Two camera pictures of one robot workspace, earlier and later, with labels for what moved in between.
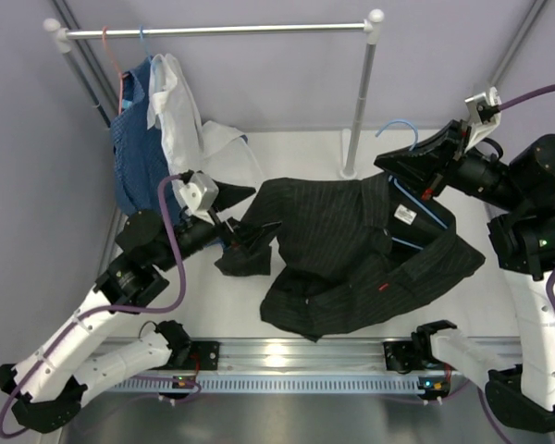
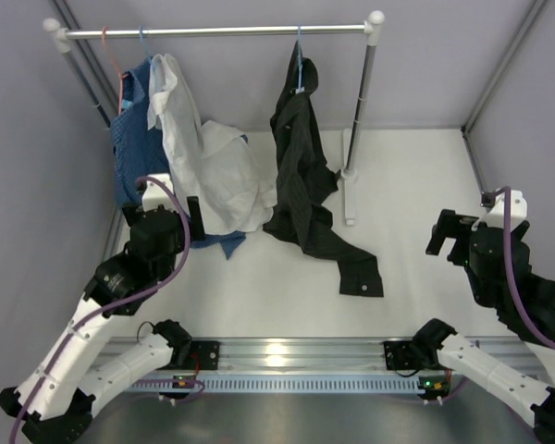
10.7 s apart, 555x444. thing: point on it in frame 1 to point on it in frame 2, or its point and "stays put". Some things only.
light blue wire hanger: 415,203 to 300,89
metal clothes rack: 63,39 stays put
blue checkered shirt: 138,165 stays put
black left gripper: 250,238 to 196,228
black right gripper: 429,162 to 450,226
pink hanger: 121,75 stays put
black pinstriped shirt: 346,252 to 305,178
